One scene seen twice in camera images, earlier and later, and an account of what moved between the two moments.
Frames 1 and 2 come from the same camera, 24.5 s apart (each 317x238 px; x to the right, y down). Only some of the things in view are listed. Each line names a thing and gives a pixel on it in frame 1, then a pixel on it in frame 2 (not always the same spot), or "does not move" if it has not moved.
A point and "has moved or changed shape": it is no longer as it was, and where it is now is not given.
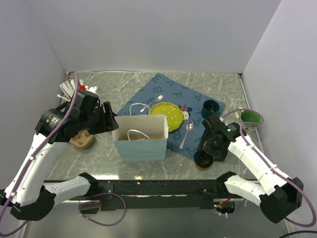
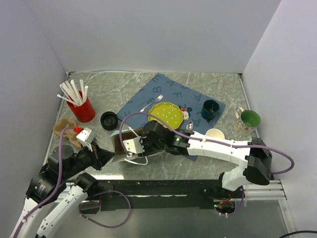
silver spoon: [189, 127] does not move
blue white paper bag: [140, 138] has moved or changed shape
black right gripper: [220, 154] to [147, 151]
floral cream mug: [249, 119] does not move
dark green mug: [209, 106] does not move
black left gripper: [104, 126] to [102, 155]
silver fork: [158, 99] does not move
